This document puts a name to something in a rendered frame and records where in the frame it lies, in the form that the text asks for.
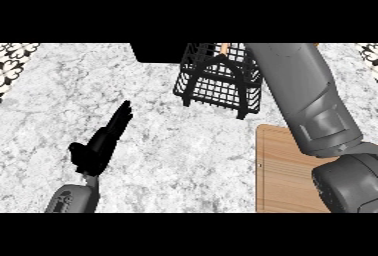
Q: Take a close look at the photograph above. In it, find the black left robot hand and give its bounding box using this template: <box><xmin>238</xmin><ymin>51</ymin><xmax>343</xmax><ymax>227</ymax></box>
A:
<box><xmin>67</xmin><ymin>99</ymin><xmax>134</xmax><ymax>178</ymax></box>

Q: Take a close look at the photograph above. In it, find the wooden cutting board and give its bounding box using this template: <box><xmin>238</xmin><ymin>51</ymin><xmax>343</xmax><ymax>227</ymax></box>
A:
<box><xmin>254</xmin><ymin>123</ymin><xmax>340</xmax><ymax>214</ymax></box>

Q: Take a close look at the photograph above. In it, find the black appliance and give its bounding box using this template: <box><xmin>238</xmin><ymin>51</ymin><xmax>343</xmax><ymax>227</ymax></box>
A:
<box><xmin>129</xmin><ymin>43</ymin><xmax>195</xmax><ymax>64</ymax></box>

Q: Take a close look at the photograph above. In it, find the black wire tiered basket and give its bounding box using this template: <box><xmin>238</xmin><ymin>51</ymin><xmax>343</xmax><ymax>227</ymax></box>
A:
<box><xmin>171</xmin><ymin>43</ymin><xmax>264</xmax><ymax>121</ymax></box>

